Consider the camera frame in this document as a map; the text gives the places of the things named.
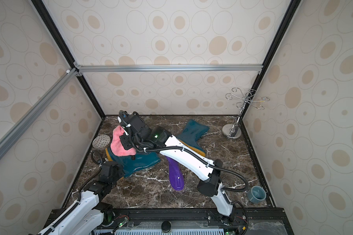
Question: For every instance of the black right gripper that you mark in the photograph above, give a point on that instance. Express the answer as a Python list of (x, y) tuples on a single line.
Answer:
[(128, 141)]

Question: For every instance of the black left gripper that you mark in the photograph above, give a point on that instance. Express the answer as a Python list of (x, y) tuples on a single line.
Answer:
[(120, 170)]

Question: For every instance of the teal rubber boot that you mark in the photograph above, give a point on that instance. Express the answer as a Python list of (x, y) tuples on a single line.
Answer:
[(191, 133), (141, 161)]

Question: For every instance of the pink microfiber cloth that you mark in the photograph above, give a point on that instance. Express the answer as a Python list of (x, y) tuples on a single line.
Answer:
[(116, 145)]

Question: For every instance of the purple rubber boot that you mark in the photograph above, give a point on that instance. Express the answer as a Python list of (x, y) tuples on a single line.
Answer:
[(176, 178)]

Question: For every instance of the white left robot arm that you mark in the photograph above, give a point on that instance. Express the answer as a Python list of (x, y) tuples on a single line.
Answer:
[(88, 211)]

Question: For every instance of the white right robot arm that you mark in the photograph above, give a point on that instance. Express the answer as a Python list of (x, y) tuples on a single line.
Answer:
[(207, 170)]

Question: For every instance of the patterned black white bowl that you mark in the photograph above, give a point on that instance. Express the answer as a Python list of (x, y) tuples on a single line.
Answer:
[(101, 142)]

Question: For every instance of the chrome mug tree stand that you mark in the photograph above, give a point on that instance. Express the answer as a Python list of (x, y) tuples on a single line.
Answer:
[(232, 130)]

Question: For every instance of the teal cup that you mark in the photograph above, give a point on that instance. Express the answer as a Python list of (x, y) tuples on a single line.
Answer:
[(256, 194)]

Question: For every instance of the diagonal aluminium rail left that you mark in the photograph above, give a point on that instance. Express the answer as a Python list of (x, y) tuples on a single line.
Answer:
[(13, 135)]

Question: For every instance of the horizontal aluminium rail back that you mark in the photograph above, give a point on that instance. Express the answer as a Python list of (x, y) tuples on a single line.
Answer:
[(171, 68)]

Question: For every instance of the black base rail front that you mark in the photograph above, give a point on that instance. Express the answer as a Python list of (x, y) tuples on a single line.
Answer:
[(205, 221)]

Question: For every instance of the black corner frame post left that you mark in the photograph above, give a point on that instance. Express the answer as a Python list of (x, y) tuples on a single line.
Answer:
[(45, 16)]

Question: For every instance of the black corner frame post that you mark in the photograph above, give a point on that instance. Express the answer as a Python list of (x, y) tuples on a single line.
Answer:
[(45, 16), (280, 33)]

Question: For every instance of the black corner frame post right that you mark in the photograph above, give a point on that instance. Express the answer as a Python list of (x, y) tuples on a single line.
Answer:
[(280, 33)]

